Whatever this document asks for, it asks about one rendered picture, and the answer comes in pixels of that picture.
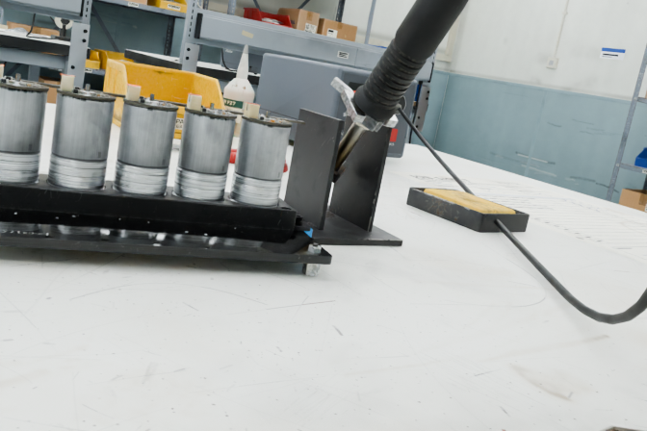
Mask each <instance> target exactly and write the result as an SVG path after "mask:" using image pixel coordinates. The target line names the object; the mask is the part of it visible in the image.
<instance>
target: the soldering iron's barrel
mask: <svg viewBox="0 0 647 431"><path fill-rule="evenodd" d="M365 130H369V129H368V128H366V127H365V126H364V125H362V124H361V123H359V122H353V123H352V125H351V126H350V128H349V130H348V131H347V133H346V134H345V136H344V137H343V139H342V140H341V142H340V144H339V149H338V154H337V160H336V165H335V169H334V170H335V171H338V170H339V168H340V167H341V165H342V164H343V162H344V161H345V159H346V158H347V156H348V155H349V153H350V151H351V150H352V148H353V147H354V145H355V144H356V143H357V142H358V141H359V139H360V138H361V136H362V135H363V133H364V132H365Z"/></svg>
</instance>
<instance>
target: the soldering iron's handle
mask: <svg viewBox="0 0 647 431"><path fill-rule="evenodd" d="M468 1H469V0H416V1H415V3H414V4H413V6H412V7H411V9H410V11H409V12H408V14H407V15H406V17H405V18H404V20H403V21H402V23H401V25H400V27H399V28H398V30H397V31H396V34H395V38H393V39H392V40H391V42H390V44H389V45H388V47H387V48H386V50H385V51H384V53H383V55H382V56H381V58H380V59H379V61H378V63H377V64H376V66H375V68H374V69H373V71H372V73H371V74H370V76H369V77H368V79H367V81H366V82H365V84H364V85H363V86H360V87H358V88H357V90H356V91H355V93H354V95H353V97H354V101H355V103H356V104H357V106H358V107H359V108H360V109H361V110H362V111H363V112H364V113H366V114H368V115H369V116H371V117H373V118H376V119H379V120H389V119H391V118H392V117H393V115H394V114H395V112H396V106H397V104H398V103H399V101H400V100H401V98H402V97H403V95H404V93H405V92H406V91H407V89H408V88H409V86H410V85H411V83H412V82H413V81H414V79H415V77H416V76H417V75H418V73H419V71H420V70H421V69H422V68H423V66H424V65H425V63H426V62H427V59H428V58H429V57H431V56H432V55H433V53H434V52H435V50H436V49H437V47H438V46H439V44H440V43H441V41H442V40H443V38H444V37H445V35H446V34H447V33H448V31H449V30H450V29H451V27H452V26H453V24H454V23H455V21H456V20H457V18H458V17H459V15H460V14H461V12H462V11H463V10H464V8H465V6H466V5H467V3H468Z"/></svg>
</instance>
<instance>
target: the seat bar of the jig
mask: <svg viewBox="0 0 647 431"><path fill-rule="evenodd" d="M47 176H48V174H42V173H40V174H39V182H38V183H35V184H30V185H8V184H0V208H3V209H16V210H28V211H41V212H53V213H66V214H78V215H91V216H115V217H128V218H140V219H153V220H164V221H177V222H190V223H202V224H215V225H227V226H240V227H252V228H265V229H277V230H290V231H294V228H295V223H296V217H297V211H296V210H295V209H294V208H292V207H291V206H290V205H289V204H287V203H286V202H285V201H284V200H282V199H281V198H280V197H279V199H278V203H277V207H272V208H264V207H254V206H249V205H245V204H241V203H238V202H235V201H233V200H231V199H229V196H230V195H229V194H230V192H228V191H226V192H225V193H224V198H223V201H221V202H200V201H193V200H189V199H185V198H181V197H178V196H176V195H174V194H172V193H173V187H171V186H167V192H166V195H165V196H159V197H146V196H137V195H131V194H126V193H122V192H119V191H116V190H113V181H111V180H105V186H104V187H105V188H104V190H94V191H83V190H67V189H61V188H57V187H54V186H51V185H49V184H47Z"/></svg>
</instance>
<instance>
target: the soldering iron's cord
mask: <svg viewBox="0 0 647 431"><path fill-rule="evenodd" d="M398 111H399V112H400V114H401V115H402V117H403V118H404V119H405V121H406V122H407V123H408V125H409V126H410V127H411V129H412V130H413V131H414V133H415V134H416V135H417V136H418V138H419V139H420V140H421V141H422V143H423V144H424V145H425V146H426V148H427V149H428V150H429V152H430V153H431V154H432V155H433V156H434V158H435V159H436V160H437V161H438V162H439V163H440V165H441V166H443V167H444V168H445V169H446V171H447V172H448V173H449V174H450V175H451V176H452V177H453V179H454V180H455V181H456V183H457V184H458V185H459V186H461V187H462V188H463V190H464V191H465V192H467V193H470V194H472V195H474V194H473V193H472V191H471V190H470V189H469V188H468V187H467V186H466V185H465V184H464V183H463V182H462V181H461V180H460V179H459V178H458V177H457V175H456V174H455V173H454V172H453V171H452V170H451V169H450V168H449V167H448V166H447V164H446V163H445V162H444V161H443V160H442V159H441V158H440V156H439V155H438V154H437V153H436V152H435V151H434V149H433V148H432V147H431V146H430V145H429V143H428V142H427V141H426V140H425V138H424V137H423V136H422V135H421V133H420V132H419V131H418V130H417V128H416V127H415V126H414V124H413V123H412V122H411V121H410V119H409V118H408V117H407V115H406V114H405V113H404V111H403V110H402V109H401V108H398ZM495 225H496V226H497V227H498V228H499V229H500V230H501V231H502V232H503V233H504V234H505V236H506V237H507V238H508V239H509V240H510V241H511V242H512V243H513V244H514V245H515V246H516V247H517V248H518V250H519V251H520V252H521V253H522V254H523V255H524V256H525V257H526V258H527V259H528V260H529V261H530V262H531V264H532V265H533V266H534V267H535V268H536V269H537V270H538V271H539V272H540V273H541V274H542V275H543V276H544V278H545V279H546V280H547V281H548V282H549V283H550V284H551V285H552V286H553V287H554V288H555V289H556V290H557V291H558V292H559V293H560V295H561V296H562V297H563V298H564V299H565V300H566V301H567V302H569V303H570V304H571V305H572V306H573V307H575V308H576V309H577V310H578V311H579V312H581V313H582V314H584V315H585V316H587V317H590V318H592V319H594V320H596V321H597V322H602V323H606V324H612V325H613V324H618V323H623V322H627V321H631V320H633V319H634V318H636V317H637V316H639V315H640V314H642V313H643V312H644V311H645V310H646V309H647V288H646V290H645V291H644V292H643V294H642V295H641V296H640V297H639V299H638V300H637V301H636V302H635V304H634V305H632V306H631V307H630V308H628V309H627V310H626V311H625V312H622V313H618V314H614V315H611V314H604V313H599V312H597V311H595V310H593V309H591V308H589V307H587V306H585V305H584V304H583V303H581V302H580V300H579V299H577V298H576V297H575V296H574V295H573V294H572V293H571V292H569V291H568V290H567V289H566V288H565V287H564V286H563V285H562V284H561V283H560V282H559V281H558V280H557V279H556V278H555V276H554V275H553V274H552V273H551V272H550V271H549V270H548V269H547V268H545V267H544V266H543V265H542V264H541V263H540V262H539V261H538V260H537V259H536V258H535V257H534V256H533V255H532V254H531V253H530V252H529V251H528V249H527V248H526V247H525V246H524V245H523V244H522V243H520V242H519V241H518V240H517V239H516V237H515V236H514V235H513V234H512V233H511V232H510V231H509V230H508V229H507V228H506V227H505V226H504V225H503V224H502V223H501V222H500V221H499V220H498V219H496V220H495Z"/></svg>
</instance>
